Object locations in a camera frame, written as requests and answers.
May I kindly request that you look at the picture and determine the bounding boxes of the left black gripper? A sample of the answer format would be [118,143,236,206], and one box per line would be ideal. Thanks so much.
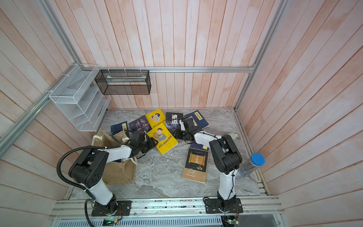
[138,137,159,154]

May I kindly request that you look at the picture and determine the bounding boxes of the yellow cartoon book front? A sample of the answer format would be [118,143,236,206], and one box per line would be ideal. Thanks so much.
[147,124,178,154]

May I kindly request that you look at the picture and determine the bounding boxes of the yellow cartoon book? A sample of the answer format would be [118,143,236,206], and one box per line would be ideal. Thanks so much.
[147,124,178,154]
[145,109,166,128]

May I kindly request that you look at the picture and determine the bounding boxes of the burlap canvas tote bag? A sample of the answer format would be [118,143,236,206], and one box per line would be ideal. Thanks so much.
[92,129,137,185]

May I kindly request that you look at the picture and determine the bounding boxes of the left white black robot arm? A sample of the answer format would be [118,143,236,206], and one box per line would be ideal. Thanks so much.
[69,130,157,214]

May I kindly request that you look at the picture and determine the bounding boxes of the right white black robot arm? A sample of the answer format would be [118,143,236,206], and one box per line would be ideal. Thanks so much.
[176,117,243,207]

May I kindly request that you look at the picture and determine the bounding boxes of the navy book yijing label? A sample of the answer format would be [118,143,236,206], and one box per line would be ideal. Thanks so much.
[190,143,209,151]

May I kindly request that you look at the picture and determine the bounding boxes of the navy book far right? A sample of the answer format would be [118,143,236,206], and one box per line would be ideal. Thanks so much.
[185,110,209,129]

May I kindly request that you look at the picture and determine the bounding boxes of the navy book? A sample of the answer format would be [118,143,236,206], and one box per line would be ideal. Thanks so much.
[111,121,129,137]
[185,110,209,129]

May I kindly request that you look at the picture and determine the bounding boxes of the black wolf title book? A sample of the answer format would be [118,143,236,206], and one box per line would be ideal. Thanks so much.
[165,112,183,136]

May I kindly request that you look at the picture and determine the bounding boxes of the dark old man book rear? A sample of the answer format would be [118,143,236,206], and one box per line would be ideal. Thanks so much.
[129,115,152,132]

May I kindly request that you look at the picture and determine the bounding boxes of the navy book far left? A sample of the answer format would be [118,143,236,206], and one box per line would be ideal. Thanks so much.
[111,121,129,137]

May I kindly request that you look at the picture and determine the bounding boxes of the yellow cartoon book rear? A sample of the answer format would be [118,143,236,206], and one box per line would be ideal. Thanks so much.
[145,109,166,128]

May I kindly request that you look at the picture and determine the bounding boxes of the brown gold cover book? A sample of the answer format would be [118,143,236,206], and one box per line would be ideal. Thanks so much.
[182,148,209,183]

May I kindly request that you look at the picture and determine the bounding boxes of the clear jar blue lid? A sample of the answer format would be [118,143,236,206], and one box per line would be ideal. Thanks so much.
[239,153,265,177]

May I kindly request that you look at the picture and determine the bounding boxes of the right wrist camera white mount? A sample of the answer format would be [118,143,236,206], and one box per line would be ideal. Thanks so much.
[179,119,185,131]

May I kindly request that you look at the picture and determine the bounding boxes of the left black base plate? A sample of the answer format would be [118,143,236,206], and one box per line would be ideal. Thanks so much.
[91,200,132,217]

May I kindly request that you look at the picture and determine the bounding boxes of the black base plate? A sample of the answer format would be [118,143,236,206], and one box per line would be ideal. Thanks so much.
[203,196,243,214]
[91,200,132,217]

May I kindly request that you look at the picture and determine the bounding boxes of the black wire mesh basket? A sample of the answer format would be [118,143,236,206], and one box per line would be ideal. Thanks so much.
[95,69,151,95]

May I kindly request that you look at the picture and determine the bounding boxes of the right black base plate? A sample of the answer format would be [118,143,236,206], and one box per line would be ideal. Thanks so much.
[203,196,243,214]

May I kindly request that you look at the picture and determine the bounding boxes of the white wire mesh shelf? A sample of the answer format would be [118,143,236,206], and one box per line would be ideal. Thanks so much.
[49,64,111,132]

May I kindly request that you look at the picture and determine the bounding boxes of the aluminium mounting rail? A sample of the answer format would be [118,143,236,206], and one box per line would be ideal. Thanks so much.
[49,195,285,219]

